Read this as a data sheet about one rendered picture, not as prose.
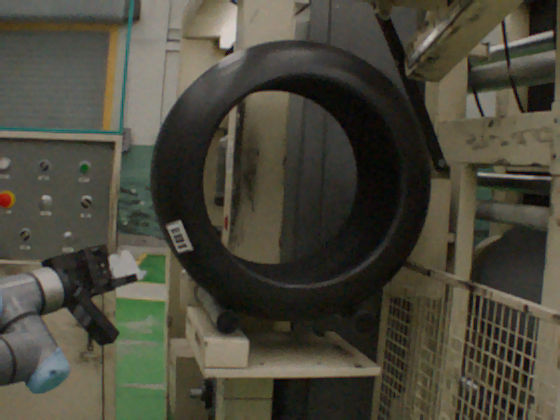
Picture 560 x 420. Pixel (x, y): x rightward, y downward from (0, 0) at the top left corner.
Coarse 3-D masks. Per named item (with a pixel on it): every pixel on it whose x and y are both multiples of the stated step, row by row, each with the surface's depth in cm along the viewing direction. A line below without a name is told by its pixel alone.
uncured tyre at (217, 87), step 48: (288, 48) 148; (336, 48) 152; (192, 96) 146; (240, 96) 144; (336, 96) 176; (384, 96) 151; (192, 144) 143; (384, 144) 177; (192, 192) 144; (384, 192) 179; (192, 240) 145; (336, 240) 179; (384, 240) 152; (240, 288) 147; (288, 288) 149; (336, 288) 151
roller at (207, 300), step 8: (200, 288) 177; (200, 296) 172; (208, 296) 165; (208, 304) 160; (216, 304) 155; (224, 304) 154; (208, 312) 159; (216, 312) 150; (224, 312) 147; (232, 312) 147; (216, 320) 147; (224, 320) 146; (232, 320) 147; (224, 328) 147; (232, 328) 147
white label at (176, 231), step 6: (174, 222) 145; (180, 222) 145; (168, 228) 147; (174, 228) 146; (180, 228) 145; (174, 234) 146; (180, 234) 145; (174, 240) 147; (180, 240) 146; (186, 240) 145; (180, 246) 146; (186, 246) 146; (180, 252) 147
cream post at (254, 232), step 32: (256, 0) 181; (288, 0) 183; (256, 32) 181; (288, 32) 183; (256, 96) 182; (288, 96) 184; (256, 128) 183; (256, 160) 184; (256, 192) 184; (256, 224) 184; (256, 256) 185; (256, 320) 186; (224, 384) 186; (256, 384) 187; (224, 416) 186; (256, 416) 188
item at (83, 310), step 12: (72, 300) 121; (84, 300) 121; (72, 312) 123; (84, 312) 122; (96, 312) 123; (84, 324) 124; (96, 324) 123; (108, 324) 124; (96, 336) 124; (108, 336) 124
